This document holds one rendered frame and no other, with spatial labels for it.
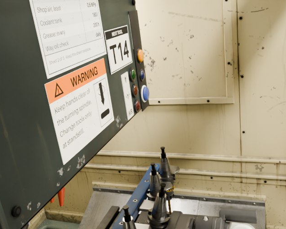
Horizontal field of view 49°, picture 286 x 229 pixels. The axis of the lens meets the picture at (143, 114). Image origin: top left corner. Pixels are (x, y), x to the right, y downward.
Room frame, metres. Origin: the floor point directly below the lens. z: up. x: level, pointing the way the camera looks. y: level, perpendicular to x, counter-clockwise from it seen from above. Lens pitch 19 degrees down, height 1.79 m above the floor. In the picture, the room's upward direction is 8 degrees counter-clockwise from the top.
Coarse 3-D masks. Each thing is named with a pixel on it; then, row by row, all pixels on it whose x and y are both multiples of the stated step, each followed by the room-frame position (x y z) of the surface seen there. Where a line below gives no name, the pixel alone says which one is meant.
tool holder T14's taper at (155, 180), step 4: (152, 176) 0.86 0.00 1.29; (156, 176) 0.86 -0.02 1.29; (152, 180) 0.86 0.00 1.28; (156, 180) 0.85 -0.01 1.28; (152, 184) 0.85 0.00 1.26; (156, 184) 0.85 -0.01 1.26; (152, 188) 0.85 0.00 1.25; (156, 188) 0.85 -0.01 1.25; (160, 188) 0.85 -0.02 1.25; (152, 192) 0.85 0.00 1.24; (156, 192) 0.85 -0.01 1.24
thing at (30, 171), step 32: (0, 0) 0.33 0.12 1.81; (128, 0) 0.64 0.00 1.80; (0, 32) 0.32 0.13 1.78; (32, 32) 0.36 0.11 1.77; (128, 32) 0.62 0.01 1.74; (0, 64) 0.31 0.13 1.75; (32, 64) 0.35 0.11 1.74; (0, 96) 0.30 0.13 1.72; (32, 96) 0.34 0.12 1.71; (0, 128) 0.29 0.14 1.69; (32, 128) 0.33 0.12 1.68; (0, 160) 0.28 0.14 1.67; (32, 160) 0.32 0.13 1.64; (0, 192) 0.27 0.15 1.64; (32, 192) 0.31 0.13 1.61; (0, 224) 0.27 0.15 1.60
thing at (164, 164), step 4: (160, 156) 0.98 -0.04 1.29; (160, 160) 0.96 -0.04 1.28; (164, 160) 0.96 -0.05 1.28; (160, 164) 0.96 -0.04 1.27; (164, 164) 0.95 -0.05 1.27; (168, 164) 0.96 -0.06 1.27; (160, 168) 0.96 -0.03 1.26; (164, 168) 0.95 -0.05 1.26; (168, 168) 0.96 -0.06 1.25; (160, 172) 0.96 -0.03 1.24; (164, 172) 0.95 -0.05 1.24; (168, 172) 0.95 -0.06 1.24; (164, 176) 0.95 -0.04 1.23; (168, 176) 0.95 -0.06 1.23
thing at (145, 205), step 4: (144, 200) 0.84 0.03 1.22; (148, 200) 0.84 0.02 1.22; (152, 200) 0.84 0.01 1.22; (140, 204) 0.83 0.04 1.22; (144, 204) 0.82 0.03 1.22; (148, 204) 0.82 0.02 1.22; (152, 204) 0.82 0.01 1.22; (140, 208) 0.81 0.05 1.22; (144, 208) 0.81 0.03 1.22; (148, 208) 0.80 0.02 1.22
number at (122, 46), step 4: (116, 40) 0.56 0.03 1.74; (120, 40) 0.57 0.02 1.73; (124, 40) 0.59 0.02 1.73; (116, 44) 0.55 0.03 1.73; (120, 44) 0.57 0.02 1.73; (124, 44) 0.59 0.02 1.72; (120, 48) 0.57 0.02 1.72; (124, 48) 0.58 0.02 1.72; (128, 48) 0.60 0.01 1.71; (120, 52) 0.57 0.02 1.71; (124, 52) 0.58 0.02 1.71; (128, 52) 0.60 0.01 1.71; (120, 56) 0.56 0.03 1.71; (124, 56) 0.58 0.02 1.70; (128, 56) 0.60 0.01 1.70; (120, 60) 0.56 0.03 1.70; (124, 60) 0.58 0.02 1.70; (120, 64) 0.56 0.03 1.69
